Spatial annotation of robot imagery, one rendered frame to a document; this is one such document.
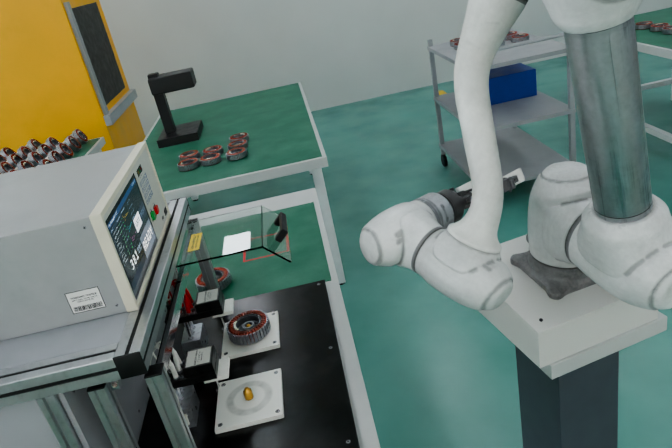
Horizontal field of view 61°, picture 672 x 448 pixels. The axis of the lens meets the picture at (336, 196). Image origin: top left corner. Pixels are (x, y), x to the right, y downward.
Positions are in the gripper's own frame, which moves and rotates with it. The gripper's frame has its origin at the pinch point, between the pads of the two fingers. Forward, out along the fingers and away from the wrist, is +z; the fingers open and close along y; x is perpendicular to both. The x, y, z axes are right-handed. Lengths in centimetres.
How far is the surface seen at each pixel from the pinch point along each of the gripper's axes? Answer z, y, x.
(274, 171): 36, -151, 24
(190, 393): -70, -43, -19
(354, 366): -36, -29, -30
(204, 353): -66, -36, -11
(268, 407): -59, -31, -27
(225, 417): -67, -36, -25
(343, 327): -28, -41, -24
